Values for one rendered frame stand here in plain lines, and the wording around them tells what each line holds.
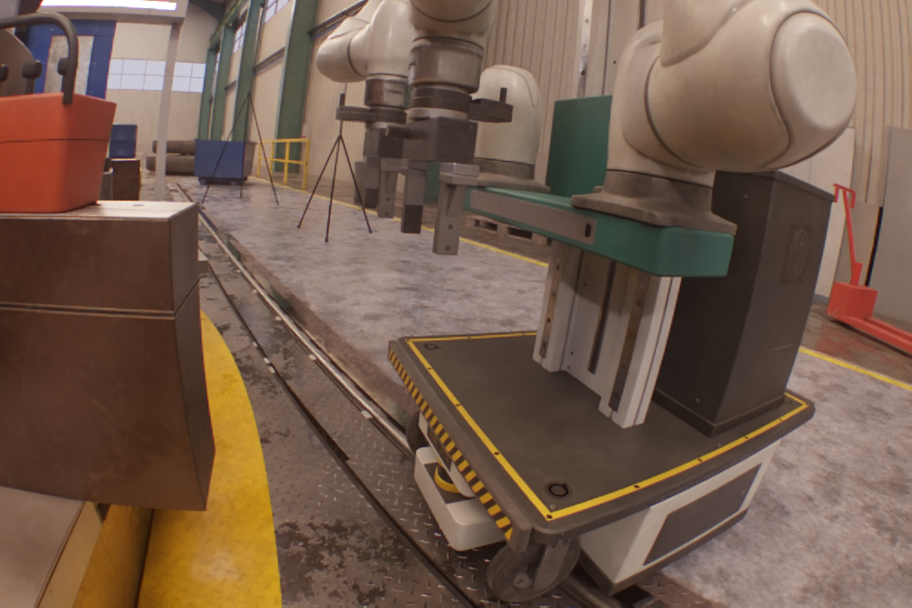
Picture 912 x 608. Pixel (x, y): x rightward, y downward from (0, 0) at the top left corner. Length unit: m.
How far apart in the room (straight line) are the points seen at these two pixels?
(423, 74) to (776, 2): 0.37
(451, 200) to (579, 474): 0.47
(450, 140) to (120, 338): 0.42
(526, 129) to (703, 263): 0.51
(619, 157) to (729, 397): 0.54
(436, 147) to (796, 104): 0.35
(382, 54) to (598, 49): 0.47
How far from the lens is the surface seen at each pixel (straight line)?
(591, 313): 1.00
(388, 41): 0.81
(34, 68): 0.61
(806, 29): 0.40
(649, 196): 0.58
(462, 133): 0.51
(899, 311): 6.06
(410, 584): 0.94
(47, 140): 0.53
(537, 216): 0.74
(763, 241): 0.86
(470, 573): 0.97
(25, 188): 0.55
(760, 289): 0.89
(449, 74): 0.53
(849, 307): 4.41
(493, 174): 0.95
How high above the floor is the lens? 0.75
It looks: 12 degrees down
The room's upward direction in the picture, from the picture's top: 7 degrees clockwise
